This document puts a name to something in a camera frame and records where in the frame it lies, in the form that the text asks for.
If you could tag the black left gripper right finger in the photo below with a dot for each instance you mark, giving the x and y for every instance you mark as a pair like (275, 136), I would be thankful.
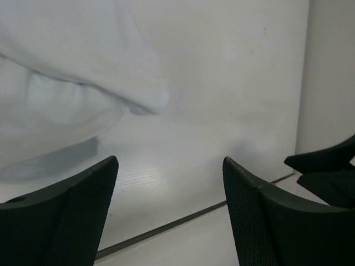
(274, 227)

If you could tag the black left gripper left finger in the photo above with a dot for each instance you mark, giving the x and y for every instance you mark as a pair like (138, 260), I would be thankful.
(61, 224)

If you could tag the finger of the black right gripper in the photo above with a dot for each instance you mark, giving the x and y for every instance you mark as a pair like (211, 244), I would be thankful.
(334, 188)
(335, 158)

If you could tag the white skirt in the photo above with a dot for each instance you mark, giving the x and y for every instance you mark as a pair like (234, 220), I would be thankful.
(69, 71)

